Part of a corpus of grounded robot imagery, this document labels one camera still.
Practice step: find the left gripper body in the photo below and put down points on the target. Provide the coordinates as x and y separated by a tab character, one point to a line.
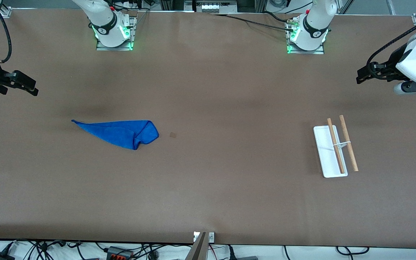
393	59

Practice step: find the blue towel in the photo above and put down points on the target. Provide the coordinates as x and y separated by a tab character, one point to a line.
121	133

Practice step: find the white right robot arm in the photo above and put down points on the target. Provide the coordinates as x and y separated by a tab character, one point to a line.
107	21

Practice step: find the white rack with wooden rods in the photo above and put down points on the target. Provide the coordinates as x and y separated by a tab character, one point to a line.
325	151

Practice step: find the black power adapter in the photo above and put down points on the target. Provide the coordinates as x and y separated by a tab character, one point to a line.
0	255

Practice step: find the black power strip orange switches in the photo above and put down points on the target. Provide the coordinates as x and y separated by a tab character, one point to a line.
119	252

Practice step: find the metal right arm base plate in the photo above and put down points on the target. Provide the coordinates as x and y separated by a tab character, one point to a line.
121	48

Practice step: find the silver pole bracket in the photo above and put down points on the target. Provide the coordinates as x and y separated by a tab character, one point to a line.
211	237

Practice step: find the grey camera pole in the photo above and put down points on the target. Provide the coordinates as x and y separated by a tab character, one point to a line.
197	251

